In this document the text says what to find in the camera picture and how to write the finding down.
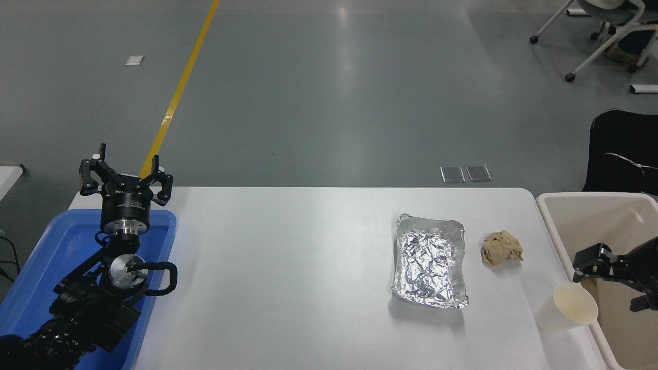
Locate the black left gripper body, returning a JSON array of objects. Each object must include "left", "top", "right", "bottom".
[{"left": 100, "top": 177, "right": 153, "bottom": 223}]

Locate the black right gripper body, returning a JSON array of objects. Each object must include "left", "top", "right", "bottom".
[{"left": 627, "top": 236, "right": 658, "bottom": 294}]

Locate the white paper cup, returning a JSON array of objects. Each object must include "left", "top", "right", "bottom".
[{"left": 535, "top": 282, "right": 599, "bottom": 334}]

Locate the large pale bin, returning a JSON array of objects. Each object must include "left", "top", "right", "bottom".
[{"left": 536, "top": 192, "right": 658, "bottom": 370}]

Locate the blue plastic tray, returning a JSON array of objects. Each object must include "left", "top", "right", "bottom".
[{"left": 0, "top": 208, "right": 178, "bottom": 370}]

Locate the white side table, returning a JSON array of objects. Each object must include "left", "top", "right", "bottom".
[{"left": 0, "top": 158, "right": 26, "bottom": 202}]

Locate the crumpled tan paper ball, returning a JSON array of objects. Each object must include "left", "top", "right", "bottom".
[{"left": 481, "top": 230, "right": 525, "bottom": 267}]

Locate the black office chair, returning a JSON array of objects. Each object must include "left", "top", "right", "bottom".
[{"left": 582, "top": 109, "right": 658, "bottom": 196}]

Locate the crinkled foil tray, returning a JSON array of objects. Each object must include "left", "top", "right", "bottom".
[{"left": 392, "top": 213, "right": 470, "bottom": 310}]

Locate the brown cardboard box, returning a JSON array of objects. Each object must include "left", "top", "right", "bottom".
[{"left": 606, "top": 39, "right": 643, "bottom": 66}]

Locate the white-framed office chair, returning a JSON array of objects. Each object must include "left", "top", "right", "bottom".
[{"left": 529, "top": 0, "right": 658, "bottom": 83}]

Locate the black floor cable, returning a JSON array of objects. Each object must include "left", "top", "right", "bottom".
[{"left": 0, "top": 229, "right": 22, "bottom": 282}]

